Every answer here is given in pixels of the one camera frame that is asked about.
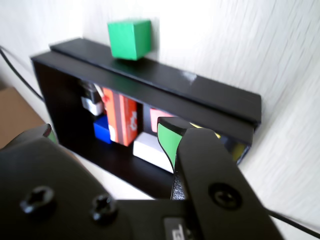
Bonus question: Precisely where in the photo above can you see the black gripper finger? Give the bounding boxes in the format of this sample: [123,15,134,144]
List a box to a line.
[156,116,286,240]
[0,123,137,240]

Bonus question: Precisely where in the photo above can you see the green cube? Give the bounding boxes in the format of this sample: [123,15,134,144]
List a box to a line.
[107,19,153,61]

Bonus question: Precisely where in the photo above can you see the black cardboard box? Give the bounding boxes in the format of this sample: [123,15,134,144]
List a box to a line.
[31,51,256,201]

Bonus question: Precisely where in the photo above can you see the white rectangular block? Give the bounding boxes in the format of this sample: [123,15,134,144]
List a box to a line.
[132,131,175,174]

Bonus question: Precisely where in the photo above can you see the blue cube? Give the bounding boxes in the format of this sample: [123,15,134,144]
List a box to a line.
[93,115,113,145]

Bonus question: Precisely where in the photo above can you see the small white black block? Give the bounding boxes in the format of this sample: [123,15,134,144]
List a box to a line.
[78,79,105,116]

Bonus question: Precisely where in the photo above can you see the orange red carton pack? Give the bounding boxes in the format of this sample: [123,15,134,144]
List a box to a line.
[101,87,139,147]

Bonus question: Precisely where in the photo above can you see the thick black cable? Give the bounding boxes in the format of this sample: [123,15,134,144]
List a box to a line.
[0,46,320,237]

